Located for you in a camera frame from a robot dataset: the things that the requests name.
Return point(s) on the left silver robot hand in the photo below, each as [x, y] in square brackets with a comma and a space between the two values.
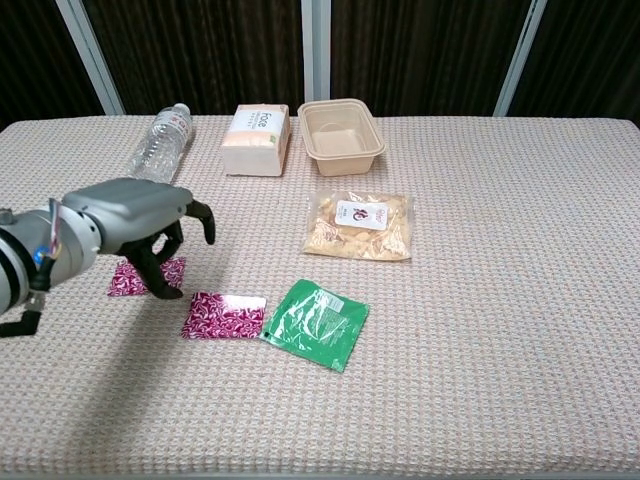
[130, 210]

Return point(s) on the magenta white patterned packet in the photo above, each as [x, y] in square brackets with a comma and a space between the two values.
[122, 280]
[215, 320]

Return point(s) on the clear plastic water bottle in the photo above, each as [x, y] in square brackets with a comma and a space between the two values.
[162, 145]

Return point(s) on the peach tissue pack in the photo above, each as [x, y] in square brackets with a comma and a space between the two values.
[255, 145]

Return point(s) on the dark pleated partition panel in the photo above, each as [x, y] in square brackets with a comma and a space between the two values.
[35, 50]
[425, 50]
[590, 50]
[200, 50]

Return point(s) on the green foil sachet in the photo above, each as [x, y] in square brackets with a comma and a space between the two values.
[315, 325]

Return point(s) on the beige food container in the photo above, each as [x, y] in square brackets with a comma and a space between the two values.
[340, 135]

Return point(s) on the clear snack bag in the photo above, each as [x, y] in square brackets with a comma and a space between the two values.
[360, 235]

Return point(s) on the pink waffle tablecloth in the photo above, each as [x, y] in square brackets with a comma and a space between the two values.
[450, 325]

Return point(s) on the grey aluminium partition post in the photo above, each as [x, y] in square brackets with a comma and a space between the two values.
[315, 50]
[87, 50]
[521, 50]

